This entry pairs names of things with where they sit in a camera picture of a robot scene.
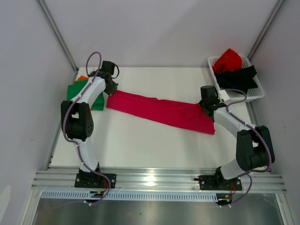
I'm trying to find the pink t shirt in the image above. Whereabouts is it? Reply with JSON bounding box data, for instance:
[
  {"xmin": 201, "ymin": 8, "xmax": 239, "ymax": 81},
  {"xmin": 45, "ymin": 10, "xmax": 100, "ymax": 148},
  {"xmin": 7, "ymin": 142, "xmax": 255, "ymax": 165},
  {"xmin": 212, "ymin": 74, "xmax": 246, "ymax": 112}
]
[{"xmin": 106, "ymin": 90, "xmax": 215, "ymax": 135}]

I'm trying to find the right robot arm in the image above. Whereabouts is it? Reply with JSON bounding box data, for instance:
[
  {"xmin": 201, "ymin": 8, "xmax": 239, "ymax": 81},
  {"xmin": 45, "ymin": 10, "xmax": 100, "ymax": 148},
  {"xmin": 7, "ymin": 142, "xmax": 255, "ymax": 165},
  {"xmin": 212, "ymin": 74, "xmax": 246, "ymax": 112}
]
[{"xmin": 197, "ymin": 85, "xmax": 275, "ymax": 191}]

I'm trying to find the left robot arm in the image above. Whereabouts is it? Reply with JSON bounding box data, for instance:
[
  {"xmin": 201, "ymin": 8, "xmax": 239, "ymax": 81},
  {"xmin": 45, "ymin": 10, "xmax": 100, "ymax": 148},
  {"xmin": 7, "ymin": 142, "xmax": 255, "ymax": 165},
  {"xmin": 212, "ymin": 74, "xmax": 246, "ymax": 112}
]
[{"xmin": 60, "ymin": 61, "xmax": 119, "ymax": 189}]

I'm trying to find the orange folded t shirt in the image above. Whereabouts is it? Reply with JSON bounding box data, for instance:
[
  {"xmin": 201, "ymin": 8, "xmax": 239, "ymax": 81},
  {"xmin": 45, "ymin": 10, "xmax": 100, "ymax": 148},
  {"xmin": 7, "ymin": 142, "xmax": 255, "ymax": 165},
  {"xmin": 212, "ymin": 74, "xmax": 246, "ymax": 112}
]
[{"xmin": 72, "ymin": 75, "xmax": 89, "ymax": 85}]

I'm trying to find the green folded t shirt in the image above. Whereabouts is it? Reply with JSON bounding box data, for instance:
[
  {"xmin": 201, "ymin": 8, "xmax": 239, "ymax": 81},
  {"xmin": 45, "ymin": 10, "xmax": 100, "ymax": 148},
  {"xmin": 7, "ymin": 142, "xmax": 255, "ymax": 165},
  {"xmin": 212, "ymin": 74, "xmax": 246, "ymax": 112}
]
[{"xmin": 67, "ymin": 80, "xmax": 105, "ymax": 111}]

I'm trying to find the black t shirt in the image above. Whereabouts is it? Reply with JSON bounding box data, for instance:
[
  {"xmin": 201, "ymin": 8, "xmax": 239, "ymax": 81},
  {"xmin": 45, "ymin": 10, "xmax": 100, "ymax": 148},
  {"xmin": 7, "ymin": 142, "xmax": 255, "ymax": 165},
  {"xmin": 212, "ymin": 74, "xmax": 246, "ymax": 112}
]
[{"xmin": 214, "ymin": 66, "xmax": 258, "ymax": 94}]

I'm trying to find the red t shirt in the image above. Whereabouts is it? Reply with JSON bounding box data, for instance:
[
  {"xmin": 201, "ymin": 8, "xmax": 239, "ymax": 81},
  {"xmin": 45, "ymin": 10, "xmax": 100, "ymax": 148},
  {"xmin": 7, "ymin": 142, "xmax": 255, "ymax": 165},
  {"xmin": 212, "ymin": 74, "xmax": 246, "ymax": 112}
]
[{"xmin": 212, "ymin": 48, "xmax": 242, "ymax": 74}]

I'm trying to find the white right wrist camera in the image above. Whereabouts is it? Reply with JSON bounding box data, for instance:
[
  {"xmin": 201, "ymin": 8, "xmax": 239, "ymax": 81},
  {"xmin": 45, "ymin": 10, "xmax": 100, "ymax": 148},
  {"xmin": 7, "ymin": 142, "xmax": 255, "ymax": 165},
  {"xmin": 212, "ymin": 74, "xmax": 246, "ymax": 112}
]
[{"xmin": 218, "ymin": 90, "xmax": 230, "ymax": 102}]

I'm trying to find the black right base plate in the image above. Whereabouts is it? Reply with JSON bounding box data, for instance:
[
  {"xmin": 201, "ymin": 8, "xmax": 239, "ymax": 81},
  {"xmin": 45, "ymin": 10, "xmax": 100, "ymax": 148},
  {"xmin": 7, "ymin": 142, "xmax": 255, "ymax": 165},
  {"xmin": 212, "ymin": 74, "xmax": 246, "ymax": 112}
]
[{"xmin": 194, "ymin": 175, "xmax": 242, "ymax": 191}]

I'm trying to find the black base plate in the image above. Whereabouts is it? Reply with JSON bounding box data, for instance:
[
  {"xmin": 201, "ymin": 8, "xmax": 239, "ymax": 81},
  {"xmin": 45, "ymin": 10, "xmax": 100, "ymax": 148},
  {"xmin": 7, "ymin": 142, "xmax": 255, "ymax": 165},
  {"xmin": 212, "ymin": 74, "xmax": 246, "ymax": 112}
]
[
  {"xmin": 75, "ymin": 172, "xmax": 109, "ymax": 189},
  {"xmin": 194, "ymin": 175, "xmax": 242, "ymax": 191}
]

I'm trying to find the aluminium front rail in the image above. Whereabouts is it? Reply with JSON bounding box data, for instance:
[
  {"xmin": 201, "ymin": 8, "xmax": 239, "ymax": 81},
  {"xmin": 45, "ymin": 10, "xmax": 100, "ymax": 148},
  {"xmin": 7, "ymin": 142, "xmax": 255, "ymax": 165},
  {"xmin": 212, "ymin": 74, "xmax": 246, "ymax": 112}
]
[{"xmin": 31, "ymin": 167, "xmax": 287, "ymax": 194}]

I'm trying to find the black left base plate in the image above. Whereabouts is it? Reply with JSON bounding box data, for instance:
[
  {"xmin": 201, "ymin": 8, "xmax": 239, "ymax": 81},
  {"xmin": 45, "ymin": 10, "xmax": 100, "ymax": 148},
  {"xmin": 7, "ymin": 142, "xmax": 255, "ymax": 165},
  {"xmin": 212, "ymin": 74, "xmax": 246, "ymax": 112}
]
[{"xmin": 75, "ymin": 172, "xmax": 109, "ymax": 189}]

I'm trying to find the left aluminium corner post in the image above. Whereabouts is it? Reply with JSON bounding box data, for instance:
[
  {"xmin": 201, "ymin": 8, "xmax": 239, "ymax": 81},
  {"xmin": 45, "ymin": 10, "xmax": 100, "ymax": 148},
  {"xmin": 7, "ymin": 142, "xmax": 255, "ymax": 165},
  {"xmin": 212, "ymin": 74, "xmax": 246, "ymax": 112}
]
[{"xmin": 36, "ymin": 0, "xmax": 78, "ymax": 72}]

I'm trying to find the aluminium corner post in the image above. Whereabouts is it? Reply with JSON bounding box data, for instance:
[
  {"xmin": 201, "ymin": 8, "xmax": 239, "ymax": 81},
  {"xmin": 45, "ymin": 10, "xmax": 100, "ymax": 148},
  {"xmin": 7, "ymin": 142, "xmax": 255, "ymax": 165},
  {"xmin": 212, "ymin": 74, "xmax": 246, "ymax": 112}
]
[
  {"xmin": 36, "ymin": 0, "xmax": 78, "ymax": 72},
  {"xmin": 247, "ymin": 0, "xmax": 287, "ymax": 61}
]

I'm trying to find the right aluminium corner post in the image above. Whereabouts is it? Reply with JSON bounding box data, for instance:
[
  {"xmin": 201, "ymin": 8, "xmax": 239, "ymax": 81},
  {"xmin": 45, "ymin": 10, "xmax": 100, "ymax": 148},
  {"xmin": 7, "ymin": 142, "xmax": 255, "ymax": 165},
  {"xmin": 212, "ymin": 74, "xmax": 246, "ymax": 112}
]
[{"xmin": 247, "ymin": 0, "xmax": 287, "ymax": 61}]

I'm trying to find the white slotted cable duct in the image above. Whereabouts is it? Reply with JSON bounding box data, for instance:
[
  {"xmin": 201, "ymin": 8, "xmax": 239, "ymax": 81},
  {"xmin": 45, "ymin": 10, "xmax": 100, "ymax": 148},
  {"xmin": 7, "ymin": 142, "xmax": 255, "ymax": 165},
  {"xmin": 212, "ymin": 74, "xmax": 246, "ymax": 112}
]
[{"xmin": 41, "ymin": 190, "xmax": 218, "ymax": 202}]

